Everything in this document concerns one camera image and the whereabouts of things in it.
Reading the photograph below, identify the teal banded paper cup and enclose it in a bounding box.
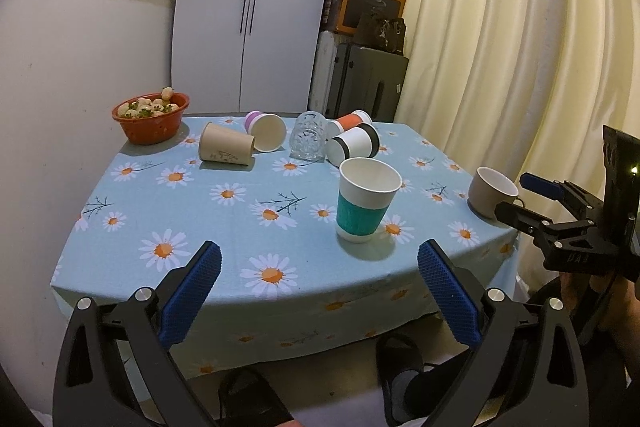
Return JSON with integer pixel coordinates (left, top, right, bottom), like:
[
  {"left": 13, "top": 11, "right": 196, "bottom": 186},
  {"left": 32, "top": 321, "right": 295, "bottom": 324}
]
[{"left": 336, "top": 157, "right": 402, "bottom": 243}]

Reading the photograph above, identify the plain brown paper cup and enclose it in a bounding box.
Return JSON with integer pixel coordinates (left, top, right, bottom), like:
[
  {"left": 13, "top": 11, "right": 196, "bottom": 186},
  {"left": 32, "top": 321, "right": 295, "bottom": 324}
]
[{"left": 198, "top": 122, "right": 255, "bottom": 166}]

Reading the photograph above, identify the black banded paper cup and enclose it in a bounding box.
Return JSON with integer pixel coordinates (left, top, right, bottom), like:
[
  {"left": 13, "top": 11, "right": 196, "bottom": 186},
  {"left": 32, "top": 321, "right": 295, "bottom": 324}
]
[{"left": 326, "top": 122, "right": 380, "bottom": 167}]

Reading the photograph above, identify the pink banded paper cup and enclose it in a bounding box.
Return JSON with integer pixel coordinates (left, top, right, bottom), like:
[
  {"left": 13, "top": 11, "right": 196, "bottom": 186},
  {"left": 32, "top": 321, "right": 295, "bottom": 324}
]
[{"left": 244, "top": 110, "right": 286, "bottom": 153}]

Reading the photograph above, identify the orange banded paper cup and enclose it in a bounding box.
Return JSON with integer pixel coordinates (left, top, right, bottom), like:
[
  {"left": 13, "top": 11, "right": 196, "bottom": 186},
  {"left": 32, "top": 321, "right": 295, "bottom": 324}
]
[{"left": 324, "top": 109, "right": 372, "bottom": 140}]

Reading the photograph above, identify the person's right hand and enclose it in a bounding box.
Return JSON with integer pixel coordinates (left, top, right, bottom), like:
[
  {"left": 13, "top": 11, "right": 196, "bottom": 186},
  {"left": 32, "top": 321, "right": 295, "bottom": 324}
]
[{"left": 560, "top": 272, "right": 639, "bottom": 373}]

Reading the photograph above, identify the white ceramic mug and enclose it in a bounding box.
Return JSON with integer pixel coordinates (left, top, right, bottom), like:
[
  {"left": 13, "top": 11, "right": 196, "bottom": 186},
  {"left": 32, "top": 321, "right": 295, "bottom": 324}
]
[{"left": 468, "top": 166, "right": 523, "bottom": 220}]

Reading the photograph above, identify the black shoe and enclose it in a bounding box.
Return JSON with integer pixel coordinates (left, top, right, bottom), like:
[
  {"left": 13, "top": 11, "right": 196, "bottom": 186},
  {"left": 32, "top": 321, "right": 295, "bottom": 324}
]
[
  {"left": 375, "top": 333, "right": 449, "bottom": 426},
  {"left": 218, "top": 367, "right": 294, "bottom": 426}
]

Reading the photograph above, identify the daisy print blue tablecloth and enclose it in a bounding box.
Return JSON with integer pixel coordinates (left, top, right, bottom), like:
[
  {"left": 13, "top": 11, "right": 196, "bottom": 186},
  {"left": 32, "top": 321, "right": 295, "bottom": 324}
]
[{"left": 51, "top": 117, "right": 518, "bottom": 377}]

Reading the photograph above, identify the cream curtain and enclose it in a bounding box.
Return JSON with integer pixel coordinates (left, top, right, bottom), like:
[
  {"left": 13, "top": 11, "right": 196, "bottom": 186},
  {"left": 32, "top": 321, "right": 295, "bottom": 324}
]
[{"left": 384, "top": 0, "right": 640, "bottom": 287}]

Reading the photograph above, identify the orange plastic basket bowl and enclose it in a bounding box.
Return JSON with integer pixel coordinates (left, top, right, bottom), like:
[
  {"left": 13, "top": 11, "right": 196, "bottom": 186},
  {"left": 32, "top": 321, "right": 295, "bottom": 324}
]
[{"left": 112, "top": 88, "right": 190, "bottom": 145}]

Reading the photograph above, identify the clear cut glass tumbler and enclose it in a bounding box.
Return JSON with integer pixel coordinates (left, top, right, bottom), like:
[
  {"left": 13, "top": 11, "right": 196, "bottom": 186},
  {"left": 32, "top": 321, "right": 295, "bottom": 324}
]
[{"left": 290, "top": 110, "right": 326, "bottom": 162}]

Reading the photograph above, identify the black handbag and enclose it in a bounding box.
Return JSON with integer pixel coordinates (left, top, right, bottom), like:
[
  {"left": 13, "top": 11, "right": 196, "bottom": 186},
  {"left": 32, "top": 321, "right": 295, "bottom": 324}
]
[{"left": 352, "top": 12, "right": 406, "bottom": 55}]

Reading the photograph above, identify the white suitcase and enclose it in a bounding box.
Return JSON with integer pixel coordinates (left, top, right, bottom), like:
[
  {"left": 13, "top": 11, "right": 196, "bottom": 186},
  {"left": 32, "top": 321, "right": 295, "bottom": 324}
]
[{"left": 308, "top": 30, "right": 350, "bottom": 113}]

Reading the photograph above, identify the white double door cabinet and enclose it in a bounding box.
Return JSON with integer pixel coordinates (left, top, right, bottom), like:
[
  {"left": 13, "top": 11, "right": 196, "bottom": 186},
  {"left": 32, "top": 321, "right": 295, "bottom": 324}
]
[{"left": 171, "top": 0, "right": 323, "bottom": 115}]

